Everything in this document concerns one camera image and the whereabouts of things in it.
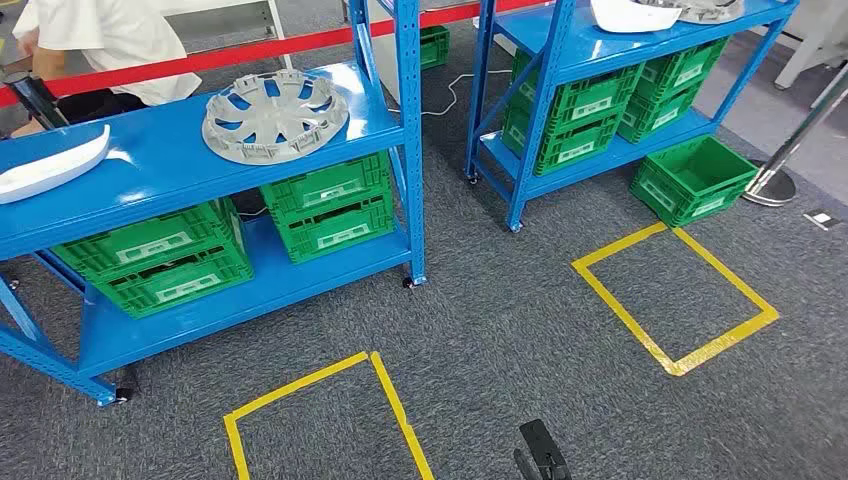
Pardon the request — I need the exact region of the yellow floor tape square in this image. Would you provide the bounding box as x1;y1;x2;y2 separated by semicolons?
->
570;221;781;378
223;351;437;480

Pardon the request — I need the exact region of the floor socket plate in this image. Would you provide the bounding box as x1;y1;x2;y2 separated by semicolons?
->
802;208;843;232

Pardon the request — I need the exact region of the white floor cable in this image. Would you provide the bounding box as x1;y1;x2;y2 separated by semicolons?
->
387;69;515;117

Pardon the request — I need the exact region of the black stanchion post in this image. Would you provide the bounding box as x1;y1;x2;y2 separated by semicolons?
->
0;71;71;134

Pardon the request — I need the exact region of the red barrier belt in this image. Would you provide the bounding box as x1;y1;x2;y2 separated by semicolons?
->
0;0;551;111

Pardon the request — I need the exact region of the white curved car part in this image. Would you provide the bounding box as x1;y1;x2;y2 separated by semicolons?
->
589;0;684;34
0;124;112;205

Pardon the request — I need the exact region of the white table frame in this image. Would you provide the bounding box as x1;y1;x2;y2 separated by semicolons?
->
771;0;848;91

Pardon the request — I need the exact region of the person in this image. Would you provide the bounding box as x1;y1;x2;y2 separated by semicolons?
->
0;0;203;137

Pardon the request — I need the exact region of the chrome stanchion post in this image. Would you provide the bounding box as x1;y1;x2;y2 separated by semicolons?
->
741;62;848;208

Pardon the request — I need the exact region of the white desk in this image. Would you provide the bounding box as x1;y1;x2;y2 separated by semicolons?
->
152;0;296;71

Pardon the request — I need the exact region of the grey plastic wheel hubcap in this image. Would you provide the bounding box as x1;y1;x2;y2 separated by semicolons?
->
201;68;350;167
652;0;747;25

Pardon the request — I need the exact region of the blue metal shelf rack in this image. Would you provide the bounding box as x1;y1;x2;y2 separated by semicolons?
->
463;0;801;233
0;0;429;407

